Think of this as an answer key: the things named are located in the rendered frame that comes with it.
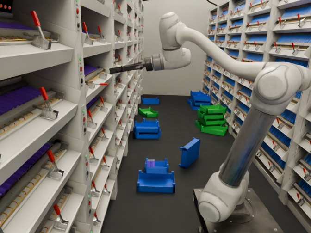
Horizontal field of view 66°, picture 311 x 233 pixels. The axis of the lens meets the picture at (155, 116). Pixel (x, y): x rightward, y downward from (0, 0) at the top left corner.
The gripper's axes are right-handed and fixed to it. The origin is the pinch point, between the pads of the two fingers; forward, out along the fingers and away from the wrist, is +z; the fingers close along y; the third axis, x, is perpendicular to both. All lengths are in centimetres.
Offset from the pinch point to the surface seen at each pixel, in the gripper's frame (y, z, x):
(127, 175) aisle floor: 52, 21, -97
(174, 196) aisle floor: 25, -18, -105
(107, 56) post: 18.0, 7.0, 7.6
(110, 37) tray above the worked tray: 17.7, 2.1, 18.0
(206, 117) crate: 170, -72, -97
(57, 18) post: -52, 5, 24
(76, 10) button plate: -48, -1, 26
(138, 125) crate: 154, 17, -88
